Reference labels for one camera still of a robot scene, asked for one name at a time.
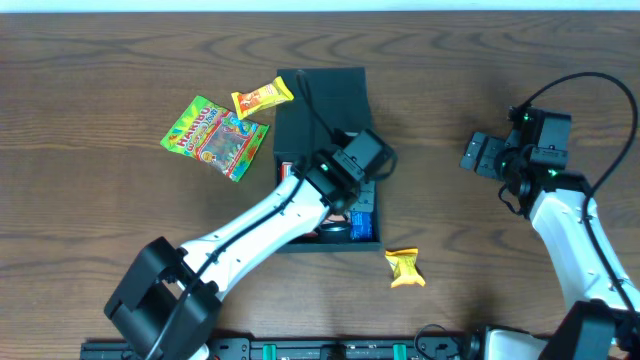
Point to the blue Oreo packet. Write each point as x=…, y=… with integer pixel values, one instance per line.
x=361, y=226

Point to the red Hello Panda box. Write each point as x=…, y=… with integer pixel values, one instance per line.
x=286, y=169

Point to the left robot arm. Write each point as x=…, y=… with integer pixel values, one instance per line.
x=168, y=301

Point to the green Haribo worms bag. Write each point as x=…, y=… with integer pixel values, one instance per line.
x=214, y=135

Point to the yellow wrapped snack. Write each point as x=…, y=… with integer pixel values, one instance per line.
x=403, y=266

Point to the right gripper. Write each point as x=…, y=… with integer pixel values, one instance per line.
x=486, y=166

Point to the orange yellow snack packet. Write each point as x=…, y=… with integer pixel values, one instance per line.
x=267, y=96

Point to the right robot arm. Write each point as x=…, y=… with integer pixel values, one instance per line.
x=602, y=302

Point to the Pringles can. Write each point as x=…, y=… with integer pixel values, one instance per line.
x=335, y=229

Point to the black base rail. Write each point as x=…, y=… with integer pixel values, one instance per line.
x=391, y=349

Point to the dark green gift box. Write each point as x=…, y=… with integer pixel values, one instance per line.
x=340, y=97

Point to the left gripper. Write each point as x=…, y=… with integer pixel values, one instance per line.
x=363, y=198

